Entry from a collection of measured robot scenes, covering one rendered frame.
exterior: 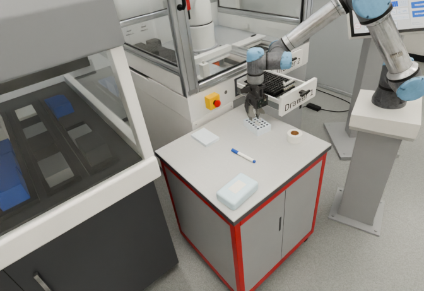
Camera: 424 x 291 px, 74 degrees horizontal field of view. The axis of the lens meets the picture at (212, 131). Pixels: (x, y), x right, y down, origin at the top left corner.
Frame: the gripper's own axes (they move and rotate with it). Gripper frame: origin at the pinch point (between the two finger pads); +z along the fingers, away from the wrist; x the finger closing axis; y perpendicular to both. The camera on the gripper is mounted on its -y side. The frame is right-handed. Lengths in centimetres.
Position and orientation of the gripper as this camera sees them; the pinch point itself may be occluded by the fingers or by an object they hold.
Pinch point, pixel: (253, 116)
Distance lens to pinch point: 145.4
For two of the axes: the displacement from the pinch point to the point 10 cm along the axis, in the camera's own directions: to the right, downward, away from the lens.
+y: 4.8, 4.6, -7.4
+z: 1.0, 8.1, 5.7
